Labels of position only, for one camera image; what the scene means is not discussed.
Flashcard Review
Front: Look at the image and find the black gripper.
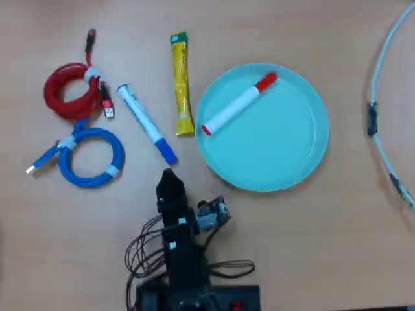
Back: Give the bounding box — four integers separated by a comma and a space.
156, 168, 196, 235

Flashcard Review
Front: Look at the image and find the white cable with black sleeves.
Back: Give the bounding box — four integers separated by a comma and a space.
366, 1, 415, 210

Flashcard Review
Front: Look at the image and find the black looped wire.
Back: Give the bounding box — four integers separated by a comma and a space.
206, 259, 255, 279

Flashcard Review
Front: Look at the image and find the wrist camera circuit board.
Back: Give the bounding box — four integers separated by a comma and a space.
193, 195, 232, 233

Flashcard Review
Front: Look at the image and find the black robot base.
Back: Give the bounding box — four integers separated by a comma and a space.
135, 283, 261, 311

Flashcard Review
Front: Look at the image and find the coiled red usb cable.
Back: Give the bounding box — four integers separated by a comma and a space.
43, 28, 117, 121

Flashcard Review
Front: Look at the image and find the black robot wire bundle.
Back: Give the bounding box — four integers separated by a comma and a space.
124, 214, 170, 311

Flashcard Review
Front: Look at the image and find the yellow stick sachet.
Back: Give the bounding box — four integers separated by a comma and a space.
170, 30, 195, 136

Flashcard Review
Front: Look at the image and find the coiled blue usb cable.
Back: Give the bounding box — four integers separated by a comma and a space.
25, 117, 126, 189

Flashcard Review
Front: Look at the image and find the blue and white marker pen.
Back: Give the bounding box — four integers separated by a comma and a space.
115, 83, 179, 165

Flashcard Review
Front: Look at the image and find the red and white marker pen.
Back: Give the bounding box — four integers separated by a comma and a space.
202, 71, 278, 136

